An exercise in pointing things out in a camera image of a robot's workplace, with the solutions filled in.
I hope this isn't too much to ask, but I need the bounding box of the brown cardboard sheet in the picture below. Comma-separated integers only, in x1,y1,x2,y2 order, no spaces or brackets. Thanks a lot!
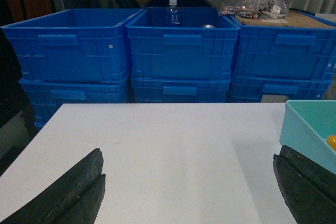
235,10,335,29

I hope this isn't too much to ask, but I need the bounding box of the blue crate bottom left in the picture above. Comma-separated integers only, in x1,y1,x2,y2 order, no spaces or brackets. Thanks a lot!
19,79,131,130

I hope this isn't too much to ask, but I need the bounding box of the blue crate top left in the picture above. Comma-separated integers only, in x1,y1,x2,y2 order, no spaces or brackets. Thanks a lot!
1,8,141,83

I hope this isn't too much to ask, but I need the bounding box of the teal plastic tray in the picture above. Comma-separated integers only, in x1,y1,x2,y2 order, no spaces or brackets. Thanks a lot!
279,100,335,173

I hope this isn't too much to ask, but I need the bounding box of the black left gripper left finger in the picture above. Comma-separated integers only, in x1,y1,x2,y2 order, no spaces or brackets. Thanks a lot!
1,148,106,223

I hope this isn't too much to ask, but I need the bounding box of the clear bag of parts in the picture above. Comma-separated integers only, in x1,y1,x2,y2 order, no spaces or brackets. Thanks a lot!
218,0,289,19

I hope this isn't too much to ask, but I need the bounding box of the blue crate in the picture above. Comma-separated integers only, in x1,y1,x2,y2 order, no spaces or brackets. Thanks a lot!
226,76,332,103
19,79,131,130
126,7,239,81
131,78,230,103
230,11,335,81
1,8,141,83

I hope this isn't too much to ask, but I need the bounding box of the yellow toy block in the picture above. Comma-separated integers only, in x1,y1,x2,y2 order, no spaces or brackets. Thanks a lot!
326,135,336,151

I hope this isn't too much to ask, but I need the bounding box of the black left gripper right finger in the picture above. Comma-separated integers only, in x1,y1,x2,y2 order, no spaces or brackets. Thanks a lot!
272,145,335,223

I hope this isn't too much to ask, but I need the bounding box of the silver metal can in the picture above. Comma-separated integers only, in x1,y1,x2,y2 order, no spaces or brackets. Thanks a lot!
202,24,216,28

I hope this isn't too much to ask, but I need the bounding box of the blue crate top right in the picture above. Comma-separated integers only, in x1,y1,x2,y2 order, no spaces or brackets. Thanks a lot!
230,11,335,81

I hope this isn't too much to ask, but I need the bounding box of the blue crate bottom middle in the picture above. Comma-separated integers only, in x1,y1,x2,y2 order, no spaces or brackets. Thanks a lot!
131,78,230,103

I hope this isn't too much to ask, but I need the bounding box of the blue crate bottom right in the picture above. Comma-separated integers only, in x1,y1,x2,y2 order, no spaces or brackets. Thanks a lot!
226,76,332,103

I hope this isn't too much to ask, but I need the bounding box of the clear plastic water bottle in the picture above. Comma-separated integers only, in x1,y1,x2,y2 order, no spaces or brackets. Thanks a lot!
165,0,181,27

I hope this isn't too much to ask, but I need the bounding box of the blue crate top middle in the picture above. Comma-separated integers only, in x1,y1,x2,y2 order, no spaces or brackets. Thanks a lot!
126,7,239,81

